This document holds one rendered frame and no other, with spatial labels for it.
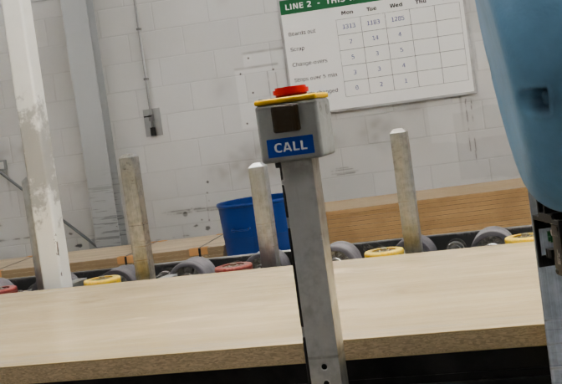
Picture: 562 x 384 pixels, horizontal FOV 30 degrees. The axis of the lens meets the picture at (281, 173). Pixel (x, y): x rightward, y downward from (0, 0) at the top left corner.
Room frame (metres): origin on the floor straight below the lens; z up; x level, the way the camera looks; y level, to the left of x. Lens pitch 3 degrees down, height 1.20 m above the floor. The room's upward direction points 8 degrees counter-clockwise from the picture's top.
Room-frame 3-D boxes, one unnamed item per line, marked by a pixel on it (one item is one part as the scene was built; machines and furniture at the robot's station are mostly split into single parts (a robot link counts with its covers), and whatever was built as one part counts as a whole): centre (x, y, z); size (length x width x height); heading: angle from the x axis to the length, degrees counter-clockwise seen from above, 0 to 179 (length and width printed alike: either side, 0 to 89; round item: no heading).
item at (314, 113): (1.17, -0.02, 1.18); 0.07 x 0.07 x 0.08; 75
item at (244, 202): (6.78, 0.16, 0.36); 0.59 x 0.57 x 0.73; 171
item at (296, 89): (1.17, -0.02, 1.22); 0.04 x 0.04 x 0.02
